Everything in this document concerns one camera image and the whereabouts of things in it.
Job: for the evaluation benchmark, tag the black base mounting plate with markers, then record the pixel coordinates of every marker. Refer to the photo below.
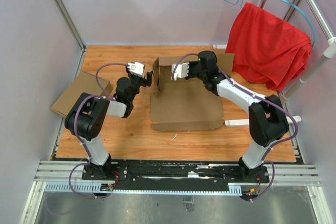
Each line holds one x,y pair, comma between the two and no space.
179,175

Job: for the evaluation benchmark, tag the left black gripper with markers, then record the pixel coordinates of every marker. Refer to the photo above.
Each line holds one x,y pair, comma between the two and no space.
149,78

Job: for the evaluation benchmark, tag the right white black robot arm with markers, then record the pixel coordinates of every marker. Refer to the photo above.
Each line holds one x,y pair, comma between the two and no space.
267,119

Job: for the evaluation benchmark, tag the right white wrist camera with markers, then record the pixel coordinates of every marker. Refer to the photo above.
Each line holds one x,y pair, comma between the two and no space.
180,71

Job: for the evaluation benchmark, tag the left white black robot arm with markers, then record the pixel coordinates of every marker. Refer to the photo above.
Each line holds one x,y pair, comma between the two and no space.
86,118

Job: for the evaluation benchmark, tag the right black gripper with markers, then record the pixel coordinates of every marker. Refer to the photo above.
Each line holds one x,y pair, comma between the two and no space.
191,64

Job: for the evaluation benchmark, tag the teal clothes hanger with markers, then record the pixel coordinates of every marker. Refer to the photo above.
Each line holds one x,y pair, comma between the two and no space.
241,3

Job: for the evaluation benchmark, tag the grey slotted cable duct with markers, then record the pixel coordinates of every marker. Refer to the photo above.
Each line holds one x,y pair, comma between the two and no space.
231,190

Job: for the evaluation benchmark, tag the white clothes rack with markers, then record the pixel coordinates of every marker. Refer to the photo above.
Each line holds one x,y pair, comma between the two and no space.
327,54

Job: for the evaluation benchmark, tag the folded brown cardboard box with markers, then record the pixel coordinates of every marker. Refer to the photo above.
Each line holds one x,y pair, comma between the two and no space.
84,82

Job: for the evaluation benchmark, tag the red cloth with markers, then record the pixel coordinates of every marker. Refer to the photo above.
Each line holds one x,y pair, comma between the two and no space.
267,50

